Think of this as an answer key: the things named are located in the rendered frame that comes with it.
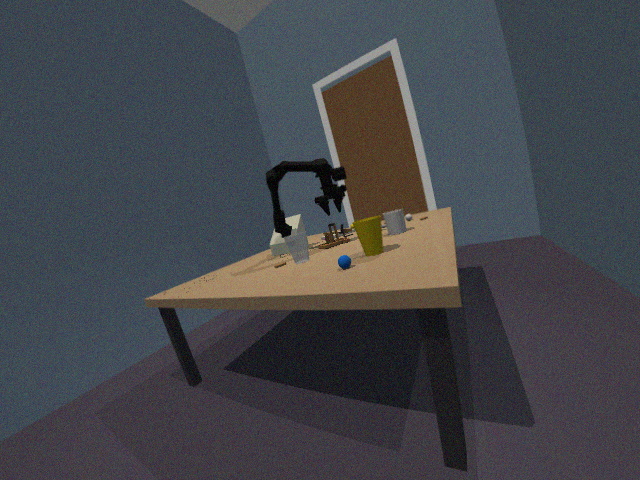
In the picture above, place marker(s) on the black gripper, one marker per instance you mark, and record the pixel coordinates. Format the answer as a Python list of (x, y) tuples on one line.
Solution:
[(322, 200)]

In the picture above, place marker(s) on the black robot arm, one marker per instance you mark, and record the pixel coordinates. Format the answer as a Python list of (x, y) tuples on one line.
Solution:
[(319, 166)]

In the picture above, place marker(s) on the blue ball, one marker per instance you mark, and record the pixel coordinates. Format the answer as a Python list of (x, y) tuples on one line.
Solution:
[(344, 261)]

